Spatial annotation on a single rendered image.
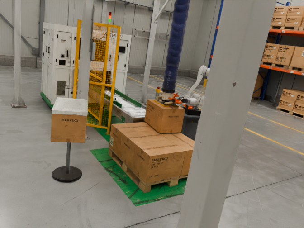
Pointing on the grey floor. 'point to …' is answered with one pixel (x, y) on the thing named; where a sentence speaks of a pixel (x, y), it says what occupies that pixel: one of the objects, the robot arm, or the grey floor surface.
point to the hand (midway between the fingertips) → (176, 100)
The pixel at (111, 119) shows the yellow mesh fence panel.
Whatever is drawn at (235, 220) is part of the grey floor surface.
